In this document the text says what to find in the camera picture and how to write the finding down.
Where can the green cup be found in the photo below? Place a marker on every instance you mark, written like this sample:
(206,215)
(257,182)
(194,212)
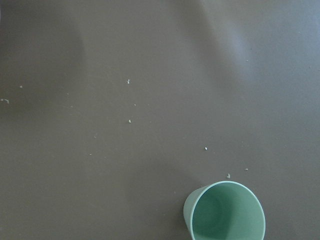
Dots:
(225,210)

